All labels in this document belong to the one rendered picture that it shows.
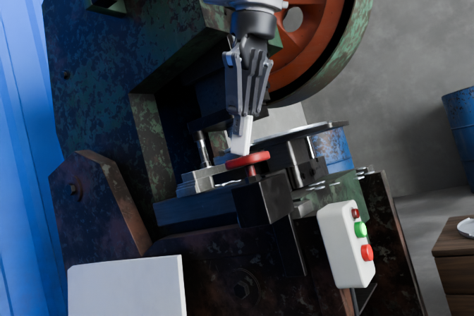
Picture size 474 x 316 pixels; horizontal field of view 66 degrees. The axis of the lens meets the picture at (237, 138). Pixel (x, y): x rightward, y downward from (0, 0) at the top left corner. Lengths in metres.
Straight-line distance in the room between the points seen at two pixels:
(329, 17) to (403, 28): 3.02
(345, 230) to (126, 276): 0.57
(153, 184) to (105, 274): 0.26
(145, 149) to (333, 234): 0.57
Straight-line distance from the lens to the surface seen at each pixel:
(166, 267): 0.87
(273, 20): 0.62
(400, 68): 4.24
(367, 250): 0.68
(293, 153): 0.91
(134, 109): 1.03
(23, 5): 2.24
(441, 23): 4.25
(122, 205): 1.01
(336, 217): 0.65
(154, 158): 1.03
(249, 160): 0.60
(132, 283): 0.98
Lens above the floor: 0.73
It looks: 5 degrees up
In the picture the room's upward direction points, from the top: 15 degrees counter-clockwise
